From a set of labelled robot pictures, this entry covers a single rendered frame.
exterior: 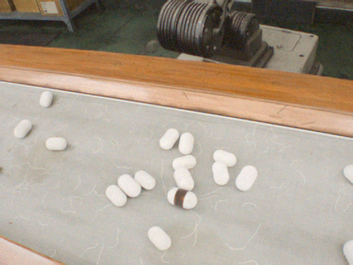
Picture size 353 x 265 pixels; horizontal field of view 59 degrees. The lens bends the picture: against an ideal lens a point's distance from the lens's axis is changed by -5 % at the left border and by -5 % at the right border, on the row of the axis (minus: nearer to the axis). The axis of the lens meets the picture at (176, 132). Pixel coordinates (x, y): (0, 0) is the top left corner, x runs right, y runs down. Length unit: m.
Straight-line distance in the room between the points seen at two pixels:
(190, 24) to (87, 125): 0.33
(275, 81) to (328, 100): 0.09
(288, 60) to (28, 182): 0.91
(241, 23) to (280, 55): 0.23
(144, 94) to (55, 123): 0.17
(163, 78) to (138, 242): 0.30
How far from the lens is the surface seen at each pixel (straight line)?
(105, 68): 0.65
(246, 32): 1.02
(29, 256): 0.42
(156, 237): 0.39
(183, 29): 0.75
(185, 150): 0.46
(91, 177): 0.49
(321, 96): 0.54
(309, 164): 0.47
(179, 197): 0.41
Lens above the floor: 1.09
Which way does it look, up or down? 44 degrees down
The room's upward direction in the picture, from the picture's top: 10 degrees counter-clockwise
